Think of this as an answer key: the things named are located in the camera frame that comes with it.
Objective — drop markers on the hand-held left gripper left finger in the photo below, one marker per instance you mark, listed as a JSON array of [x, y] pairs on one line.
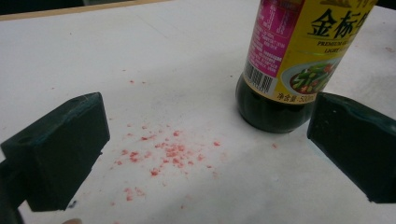
[[59, 149]]

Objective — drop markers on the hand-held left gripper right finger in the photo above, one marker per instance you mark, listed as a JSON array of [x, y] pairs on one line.
[[355, 146]]

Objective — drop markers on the dark soy sauce bottle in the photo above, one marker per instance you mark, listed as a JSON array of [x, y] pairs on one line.
[[289, 62]]

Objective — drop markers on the scattered red crumbs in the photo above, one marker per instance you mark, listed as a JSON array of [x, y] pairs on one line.
[[168, 154]]

